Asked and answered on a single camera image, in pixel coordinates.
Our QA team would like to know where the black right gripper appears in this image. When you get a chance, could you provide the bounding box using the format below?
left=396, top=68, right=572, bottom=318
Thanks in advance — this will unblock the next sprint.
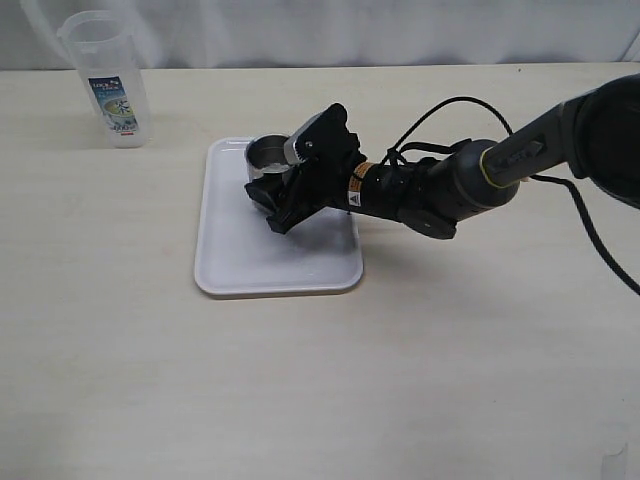
left=244, top=103, right=364, bottom=234

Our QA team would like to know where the stainless steel cup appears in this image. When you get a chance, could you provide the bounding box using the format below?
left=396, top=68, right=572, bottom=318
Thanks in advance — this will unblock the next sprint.
left=244, top=134, right=292, bottom=186

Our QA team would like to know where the clear plastic pitcher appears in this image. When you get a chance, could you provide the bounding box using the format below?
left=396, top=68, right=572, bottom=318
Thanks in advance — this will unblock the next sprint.
left=57, top=10, right=151, bottom=148

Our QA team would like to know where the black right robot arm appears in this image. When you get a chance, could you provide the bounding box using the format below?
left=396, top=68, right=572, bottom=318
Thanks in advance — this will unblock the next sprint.
left=245, top=75, right=639, bottom=239

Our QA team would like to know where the white rectangular plastic tray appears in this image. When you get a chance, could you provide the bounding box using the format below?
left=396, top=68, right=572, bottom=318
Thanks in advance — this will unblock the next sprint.
left=194, top=137, right=364, bottom=298

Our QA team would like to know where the white backdrop curtain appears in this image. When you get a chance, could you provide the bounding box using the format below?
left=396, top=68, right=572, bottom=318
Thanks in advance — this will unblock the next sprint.
left=1, top=1, right=639, bottom=70

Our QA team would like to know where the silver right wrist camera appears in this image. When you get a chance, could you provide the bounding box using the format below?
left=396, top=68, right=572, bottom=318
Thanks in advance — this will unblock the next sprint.
left=283, top=112, right=324, bottom=166

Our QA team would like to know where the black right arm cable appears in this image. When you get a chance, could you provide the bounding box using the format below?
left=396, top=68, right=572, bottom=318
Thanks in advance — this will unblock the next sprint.
left=379, top=96, right=640, bottom=296

